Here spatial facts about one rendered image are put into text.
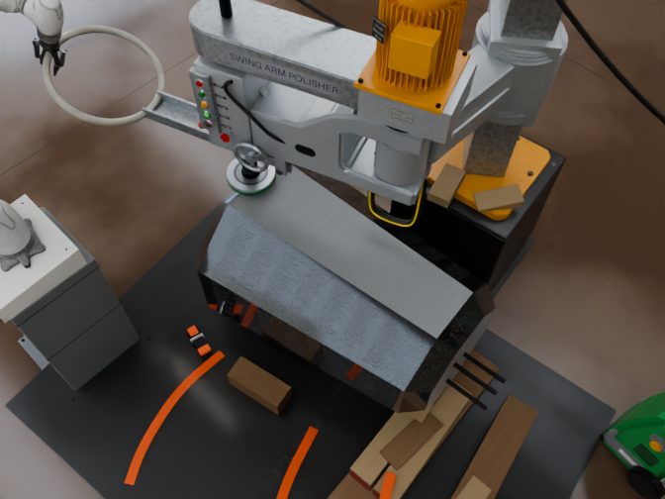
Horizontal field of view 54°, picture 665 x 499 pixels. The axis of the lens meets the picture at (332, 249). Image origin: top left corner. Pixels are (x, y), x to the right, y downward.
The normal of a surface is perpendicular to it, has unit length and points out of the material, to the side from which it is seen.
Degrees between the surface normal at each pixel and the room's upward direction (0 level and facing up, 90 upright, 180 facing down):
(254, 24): 0
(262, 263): 45
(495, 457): 0
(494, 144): 90
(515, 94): 90
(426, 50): 90
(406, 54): 90
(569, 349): 0
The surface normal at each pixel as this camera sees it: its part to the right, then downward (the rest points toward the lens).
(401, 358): -0.42, 0.09
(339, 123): -0.41, 0.76
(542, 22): -0.13, 0.83
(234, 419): 0.00, -0.54
